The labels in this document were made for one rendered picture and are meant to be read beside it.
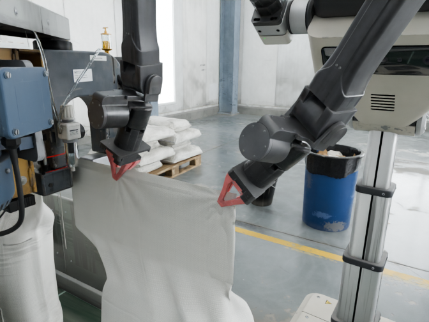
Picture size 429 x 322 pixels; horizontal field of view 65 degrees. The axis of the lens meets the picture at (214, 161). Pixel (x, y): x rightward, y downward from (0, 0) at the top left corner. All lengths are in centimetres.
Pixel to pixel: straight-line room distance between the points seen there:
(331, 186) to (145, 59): 231
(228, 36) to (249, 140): 901
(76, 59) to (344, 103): 63
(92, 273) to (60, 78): 102
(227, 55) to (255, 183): 892
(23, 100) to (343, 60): 43
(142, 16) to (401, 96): 68
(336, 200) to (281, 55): 660
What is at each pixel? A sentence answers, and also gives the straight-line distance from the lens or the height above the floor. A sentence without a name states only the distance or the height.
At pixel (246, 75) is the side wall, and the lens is 948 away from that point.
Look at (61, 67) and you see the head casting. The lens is 88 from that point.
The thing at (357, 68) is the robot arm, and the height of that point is 131.
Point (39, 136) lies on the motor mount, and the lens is 62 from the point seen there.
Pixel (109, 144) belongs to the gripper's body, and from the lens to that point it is 77.
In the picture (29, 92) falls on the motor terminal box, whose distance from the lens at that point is 54.
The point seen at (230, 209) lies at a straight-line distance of 66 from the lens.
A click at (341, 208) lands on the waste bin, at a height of 21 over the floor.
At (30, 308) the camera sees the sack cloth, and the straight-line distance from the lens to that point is 134.
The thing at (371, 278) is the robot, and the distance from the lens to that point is 129.
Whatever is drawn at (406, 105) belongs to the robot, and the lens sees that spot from 104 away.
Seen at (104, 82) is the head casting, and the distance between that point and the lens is 96.
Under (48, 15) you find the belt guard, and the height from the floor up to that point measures 140.
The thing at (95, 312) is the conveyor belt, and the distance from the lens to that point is 151.
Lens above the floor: 131
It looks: 16 degrees down
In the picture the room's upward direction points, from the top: 1 degrees clockwise
